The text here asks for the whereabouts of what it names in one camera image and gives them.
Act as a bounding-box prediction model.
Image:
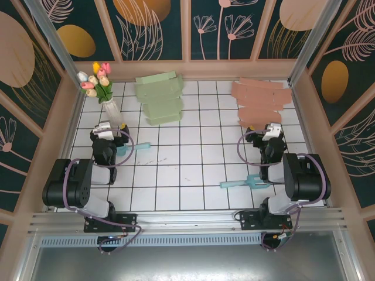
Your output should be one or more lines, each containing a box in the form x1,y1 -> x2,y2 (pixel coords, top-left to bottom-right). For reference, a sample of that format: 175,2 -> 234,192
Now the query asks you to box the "pink paper box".
230,77 -> 293,134

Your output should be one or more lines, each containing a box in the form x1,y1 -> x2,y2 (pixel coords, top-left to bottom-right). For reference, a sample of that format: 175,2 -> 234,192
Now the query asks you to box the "green paper box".
134,71 -> 185,126

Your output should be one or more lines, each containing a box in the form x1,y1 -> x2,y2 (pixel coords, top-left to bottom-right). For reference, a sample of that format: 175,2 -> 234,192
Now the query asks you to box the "white ribbed vase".
102,98 -> 124,127

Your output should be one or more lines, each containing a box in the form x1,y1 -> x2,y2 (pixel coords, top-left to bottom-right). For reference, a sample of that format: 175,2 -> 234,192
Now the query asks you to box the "light blue toy shovel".
117,142 -> 152,157

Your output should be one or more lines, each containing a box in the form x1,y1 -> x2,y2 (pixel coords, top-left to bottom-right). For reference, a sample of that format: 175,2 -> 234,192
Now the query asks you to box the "artificial tulip bouquet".
77,60 -> 114,104

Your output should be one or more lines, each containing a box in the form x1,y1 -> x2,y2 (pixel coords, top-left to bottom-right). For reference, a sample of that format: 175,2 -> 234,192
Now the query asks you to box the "light blue toy rake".
219,174 -> 270,190

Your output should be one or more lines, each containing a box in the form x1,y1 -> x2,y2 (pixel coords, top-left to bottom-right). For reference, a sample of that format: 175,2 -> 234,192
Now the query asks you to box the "base wiring bundle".
261,225 -> 294,252
98,232 -> 128,255

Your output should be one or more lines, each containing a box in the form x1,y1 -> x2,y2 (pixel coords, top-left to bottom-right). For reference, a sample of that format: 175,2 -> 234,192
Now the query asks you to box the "grey metal sheet panel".
8,231 -> 364,281

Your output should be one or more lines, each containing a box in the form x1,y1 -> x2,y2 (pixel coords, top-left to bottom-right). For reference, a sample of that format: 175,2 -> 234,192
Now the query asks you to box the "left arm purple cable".
63,128 -> 144,255

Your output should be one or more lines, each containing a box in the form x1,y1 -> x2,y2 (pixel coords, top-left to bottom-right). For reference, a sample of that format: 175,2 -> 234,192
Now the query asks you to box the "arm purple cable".
236,130 -> 330,252
63,128 -> 144,255

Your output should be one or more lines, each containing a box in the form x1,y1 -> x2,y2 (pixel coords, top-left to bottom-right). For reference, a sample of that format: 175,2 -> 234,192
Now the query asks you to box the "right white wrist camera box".
261,122 -> 282,142

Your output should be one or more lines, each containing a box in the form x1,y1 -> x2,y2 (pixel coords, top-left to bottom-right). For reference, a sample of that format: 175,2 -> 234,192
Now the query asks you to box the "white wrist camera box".
261,122 -> 282,142
93,121 -> 115,141

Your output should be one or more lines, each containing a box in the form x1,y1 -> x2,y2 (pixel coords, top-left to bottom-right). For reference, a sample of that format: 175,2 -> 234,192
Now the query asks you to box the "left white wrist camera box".
93,121 -> 115,141

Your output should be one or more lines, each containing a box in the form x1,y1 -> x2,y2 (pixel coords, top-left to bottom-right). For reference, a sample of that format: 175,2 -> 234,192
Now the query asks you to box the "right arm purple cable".
236,130 -> 330,252

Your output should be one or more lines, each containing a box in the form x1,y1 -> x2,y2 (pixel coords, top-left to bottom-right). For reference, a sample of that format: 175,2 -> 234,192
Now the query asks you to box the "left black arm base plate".
83,213 -> 138,234

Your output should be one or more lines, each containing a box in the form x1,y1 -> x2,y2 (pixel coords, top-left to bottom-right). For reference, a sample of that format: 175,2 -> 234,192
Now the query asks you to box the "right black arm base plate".
240,209 -> 294,232

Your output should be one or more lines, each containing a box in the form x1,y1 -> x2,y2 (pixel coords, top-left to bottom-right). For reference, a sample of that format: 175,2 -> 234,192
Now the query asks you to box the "aluminium frame post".
287,0 -> 344,87
23,0 -> 79,85

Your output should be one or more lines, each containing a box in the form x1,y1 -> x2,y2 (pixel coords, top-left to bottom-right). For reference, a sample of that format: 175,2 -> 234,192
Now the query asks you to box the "aluminium mounting rail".
28,207 -> 348,237

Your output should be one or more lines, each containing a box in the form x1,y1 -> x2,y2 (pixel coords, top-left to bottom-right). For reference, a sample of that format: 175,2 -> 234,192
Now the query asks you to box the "slotted grey cable duct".
39,232 -> 264,248

